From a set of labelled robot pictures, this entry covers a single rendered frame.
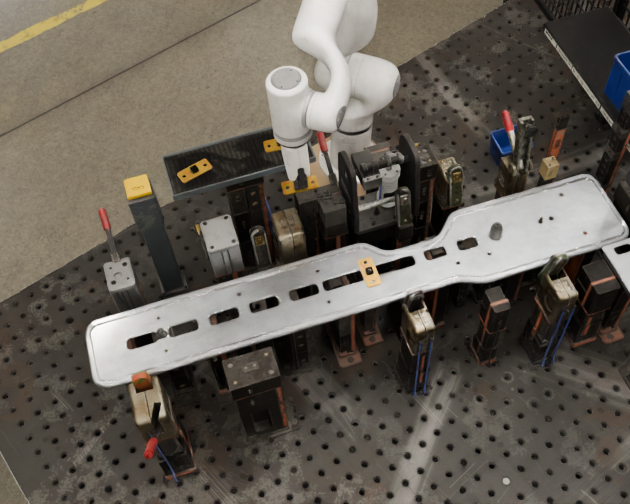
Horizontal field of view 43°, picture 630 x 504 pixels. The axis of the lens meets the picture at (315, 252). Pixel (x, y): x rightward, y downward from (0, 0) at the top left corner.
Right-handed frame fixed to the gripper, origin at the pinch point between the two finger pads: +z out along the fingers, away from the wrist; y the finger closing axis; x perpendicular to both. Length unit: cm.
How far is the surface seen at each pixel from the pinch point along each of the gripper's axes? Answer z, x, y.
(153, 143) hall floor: 126, -48, -137
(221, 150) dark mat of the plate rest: 9.9, -16.3, -22.1
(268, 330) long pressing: 25.7, -14.6, 22.8
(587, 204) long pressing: 28, 73, 7
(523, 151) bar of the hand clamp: 16, 59, -6
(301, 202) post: 16.5, 0.3, -5.5
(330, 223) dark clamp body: 23.4, 6.7, -2.2
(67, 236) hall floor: 125, -89, -96
